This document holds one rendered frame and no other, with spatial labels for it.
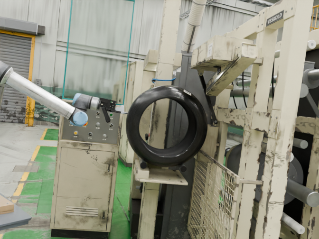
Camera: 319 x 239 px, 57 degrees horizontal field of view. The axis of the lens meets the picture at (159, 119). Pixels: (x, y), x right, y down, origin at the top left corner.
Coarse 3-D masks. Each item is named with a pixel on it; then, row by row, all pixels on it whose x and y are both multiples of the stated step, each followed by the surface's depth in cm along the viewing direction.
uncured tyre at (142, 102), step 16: (144, 96) 197; (160, 96) 195; (176, 96) 197; (192, 96) 201; (128, 112) 201; (192, 112) 226; (128, 128) 198; (192, 128) 228; (144, 144) 225; (192, 144) 200; (144, 160) 203; (160, 160) 199; (176, 160) 200
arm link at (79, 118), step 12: (0, 72) 166; (12, 72) 171; (12, 84) 171; (24, 84) 172; (36, 96) 175; (48, 96) 178; (60, 108) 180; (72, 108) 184; (72, 120) 185; (84, 120) 185
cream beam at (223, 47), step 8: (208, 40) 187; (216, 40) 174; (224, 40) 174; (232, 40) 175; (240, 40) 175; (248, 40) 176; (200, 48) 206; (216, 48) 174; (224, 48) 174; (232, 48) 175; (192, 56) 230; (200, 56) 203; (216, 56) 174; (224, 56) 175; (232, 56) 175; (192, 64) 227; (200, 64) 205; (208, 64) 200; (216, 64) 196; (224, 64) 190
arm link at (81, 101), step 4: (76, 96) 197; (80, 96) 198; (84, 96) 199; (88, 96) 200; (76, 100) 197; (80, 100) 197; (84, 100) 198; (88, 100) 198; (72, 104) 200; (76, 104) 198; (80, 104) 197; (84, 104) 198; (88, 104) 198; (84, 108) 199; (88, 108) 201
